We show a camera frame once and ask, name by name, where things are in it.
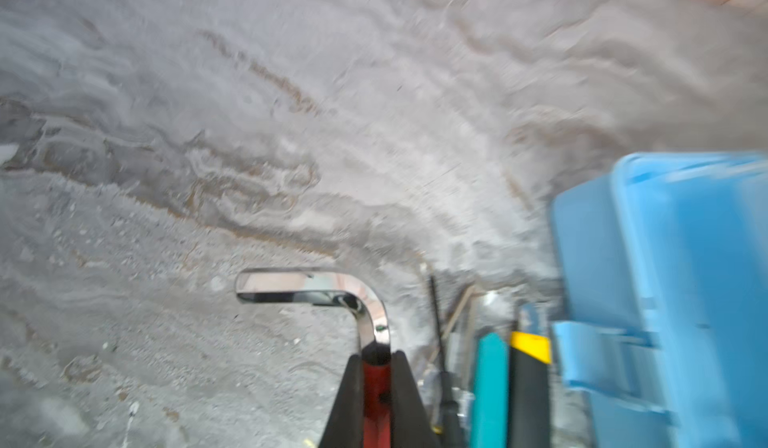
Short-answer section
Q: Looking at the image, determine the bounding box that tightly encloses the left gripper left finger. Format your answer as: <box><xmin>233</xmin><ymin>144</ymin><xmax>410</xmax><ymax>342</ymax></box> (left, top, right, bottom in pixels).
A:
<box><xmin>318</xmin><ymin>355</ymin><xmax>364</xmax><ymax>448</ymax></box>

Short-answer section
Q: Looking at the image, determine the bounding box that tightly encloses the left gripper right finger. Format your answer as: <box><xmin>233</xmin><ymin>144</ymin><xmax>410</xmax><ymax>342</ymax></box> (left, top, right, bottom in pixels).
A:
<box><xmin>390</xmin><ymin>351</ymin><xmax>440</xmax><ymax>448</ymax></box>

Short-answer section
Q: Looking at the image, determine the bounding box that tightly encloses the blue plastic tool box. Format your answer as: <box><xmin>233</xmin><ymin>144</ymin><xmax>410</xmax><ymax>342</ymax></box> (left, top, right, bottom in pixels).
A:
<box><xmin>552</xmin><ymin>152</ymin><xmax>767</xmax><ymax>447</ymax></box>

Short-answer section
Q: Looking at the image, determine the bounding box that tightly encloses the black yellow screwdriver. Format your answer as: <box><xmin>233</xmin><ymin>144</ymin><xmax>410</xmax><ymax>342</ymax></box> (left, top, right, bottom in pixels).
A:
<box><xmin>428</xmin><ymin>274</ymin><xmax>465</xmax><ymax>448</ymax></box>

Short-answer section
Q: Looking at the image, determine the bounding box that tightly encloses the teal utility knife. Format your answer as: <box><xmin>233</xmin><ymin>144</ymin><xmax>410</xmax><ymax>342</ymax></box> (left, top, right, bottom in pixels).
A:
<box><xmin>469</xmin><ymin>333</ymin><xmax>510</xmax><ymax>448</ymax></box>

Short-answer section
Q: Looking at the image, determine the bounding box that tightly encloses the black yellow utility knife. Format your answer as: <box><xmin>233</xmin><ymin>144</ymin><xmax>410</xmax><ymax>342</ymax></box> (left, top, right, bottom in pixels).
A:
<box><xmin>507</xmin><ymin>303</ymin><xmax>552</xmax><ymax>448</ymax></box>

